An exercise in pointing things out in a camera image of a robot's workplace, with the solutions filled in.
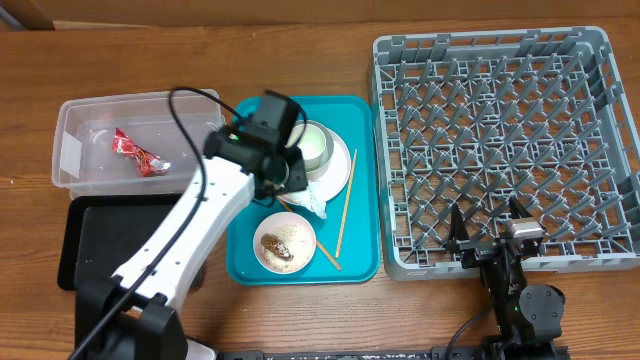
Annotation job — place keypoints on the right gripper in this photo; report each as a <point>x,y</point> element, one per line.
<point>477,249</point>

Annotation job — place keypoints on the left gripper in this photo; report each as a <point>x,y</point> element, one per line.
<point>296,172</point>

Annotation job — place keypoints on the white napkin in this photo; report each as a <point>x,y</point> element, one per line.
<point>311,199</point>

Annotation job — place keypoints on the grey-white bowl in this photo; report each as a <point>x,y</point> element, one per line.
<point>315,175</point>

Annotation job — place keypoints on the small pink bowl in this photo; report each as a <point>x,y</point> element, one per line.
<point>274,221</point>

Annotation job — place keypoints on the food scraps rice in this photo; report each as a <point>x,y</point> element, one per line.
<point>286,248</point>

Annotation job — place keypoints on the red snack wrapper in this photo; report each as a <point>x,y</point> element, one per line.
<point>147,163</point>

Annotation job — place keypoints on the white cup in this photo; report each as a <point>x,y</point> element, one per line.
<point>313,143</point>

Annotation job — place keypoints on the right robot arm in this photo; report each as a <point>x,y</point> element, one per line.
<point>528,316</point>

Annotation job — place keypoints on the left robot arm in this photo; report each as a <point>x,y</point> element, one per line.
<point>135,313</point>

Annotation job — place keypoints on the pink plate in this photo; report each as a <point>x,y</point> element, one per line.
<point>337,175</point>

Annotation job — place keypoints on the wooden chopstick right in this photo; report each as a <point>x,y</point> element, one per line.
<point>346,204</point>

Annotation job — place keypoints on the wooden chopstick diagonal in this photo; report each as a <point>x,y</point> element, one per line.
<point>319,245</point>

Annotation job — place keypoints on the teal plastic tray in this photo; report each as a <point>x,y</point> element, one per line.
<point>350,118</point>

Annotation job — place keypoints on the grey plastic dish rack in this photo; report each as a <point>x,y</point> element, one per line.
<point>473,119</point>

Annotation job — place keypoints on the clear plastic bin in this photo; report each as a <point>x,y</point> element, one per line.
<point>84,163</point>

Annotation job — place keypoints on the black tray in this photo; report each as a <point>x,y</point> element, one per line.
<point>103,232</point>

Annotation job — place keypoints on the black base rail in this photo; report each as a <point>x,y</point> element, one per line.
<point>435,353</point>

